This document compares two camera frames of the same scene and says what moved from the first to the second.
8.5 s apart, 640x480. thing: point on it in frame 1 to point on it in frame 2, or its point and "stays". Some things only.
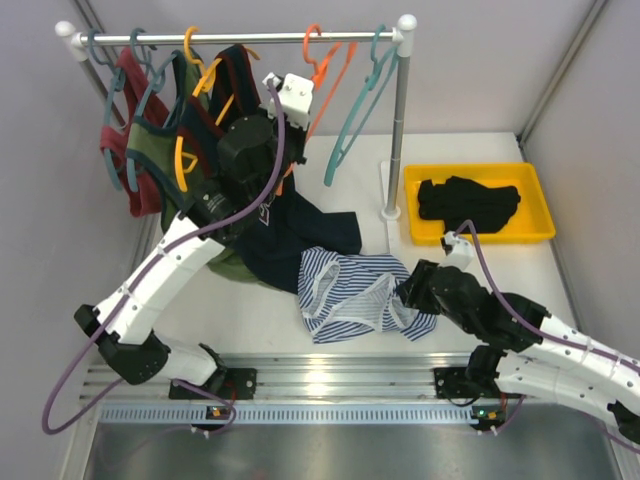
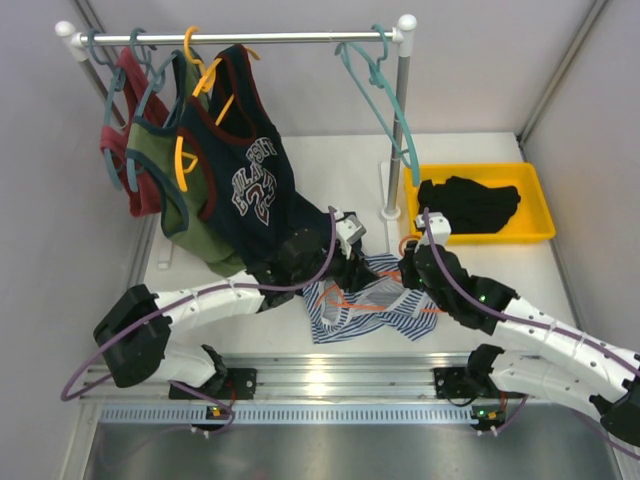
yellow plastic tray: x=531 y=219 stays
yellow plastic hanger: x=186 y=162 stays
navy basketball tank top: x=272 y=246 stays
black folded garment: x=461 y=199 stays
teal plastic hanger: x=393 y=54 to x=345 y=50
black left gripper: x=293 y=145 to x=351 y=265
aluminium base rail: x=302 y=389 stays
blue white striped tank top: x=345 y=296 stays
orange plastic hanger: x=330 y=72 to x=393 y=274
